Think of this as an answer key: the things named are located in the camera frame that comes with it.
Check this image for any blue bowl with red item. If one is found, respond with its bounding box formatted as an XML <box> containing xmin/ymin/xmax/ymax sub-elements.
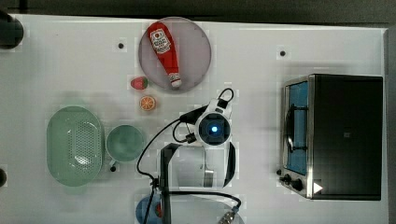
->
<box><xmin>135</xmin><ymin>194</ymin><xmax>163</xmax><ymax>224</ymax></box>

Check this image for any green perforated colander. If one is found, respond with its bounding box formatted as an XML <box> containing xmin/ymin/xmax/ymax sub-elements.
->
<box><xmin>47</xmin><ymin>106</ymin><xmax>104</xmax><ymax>187</ymax></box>

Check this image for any red toy strawberry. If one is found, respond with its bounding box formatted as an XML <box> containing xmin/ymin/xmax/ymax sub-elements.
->
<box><xmin>130</xmin><ymin>77</ymin><xmax>149</xmax><ymax>91</ymax></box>

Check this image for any orange slice toy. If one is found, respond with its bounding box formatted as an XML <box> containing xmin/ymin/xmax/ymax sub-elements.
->
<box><xmin>139</xmin><ymin>95</ymin><xmax>156</xmax><ymax>111</ymax></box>

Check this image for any green mug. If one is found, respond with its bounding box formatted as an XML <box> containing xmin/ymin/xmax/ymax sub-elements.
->
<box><xmin>106</xmin><ymin>125</ymin><xmax>146</xmax><ymax>172</ymax></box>

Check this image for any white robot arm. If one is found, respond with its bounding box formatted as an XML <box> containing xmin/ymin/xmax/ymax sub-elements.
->
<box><xmin>159</xmin><ymin>97</ymin><xmax>236</xmax><ymax>224</ymax></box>

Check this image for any silver black toaster oven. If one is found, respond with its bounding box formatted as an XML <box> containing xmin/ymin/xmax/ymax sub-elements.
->
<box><xmin>276</xmin><ymin>74</ymin><xmax>384</xmax><ymax>201</ymax></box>

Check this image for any black knob left edge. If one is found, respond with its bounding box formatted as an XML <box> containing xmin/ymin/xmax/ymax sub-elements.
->
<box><xmin>0</xmin><ymin>169</ymin><xmax>7</xmax><ymax>188</ymax></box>

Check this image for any red ketchup bottle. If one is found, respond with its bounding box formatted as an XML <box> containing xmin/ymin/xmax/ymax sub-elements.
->
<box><xmin>148</xmin><ymin>21</ymin><xmax>182</xmax><ymax>88</ymax></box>

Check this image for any black round object top left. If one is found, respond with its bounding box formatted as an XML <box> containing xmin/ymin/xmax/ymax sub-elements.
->
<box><xmin>0</xmin><ymin>10</ymin><xmax>24</xmax><ymax>49</ymax></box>

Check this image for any grey round plate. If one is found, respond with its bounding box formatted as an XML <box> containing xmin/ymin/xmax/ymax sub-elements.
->
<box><xmin>138</xmin><ymin>17</ymin><xmax>211</xmax><ymax>92</ymax></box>

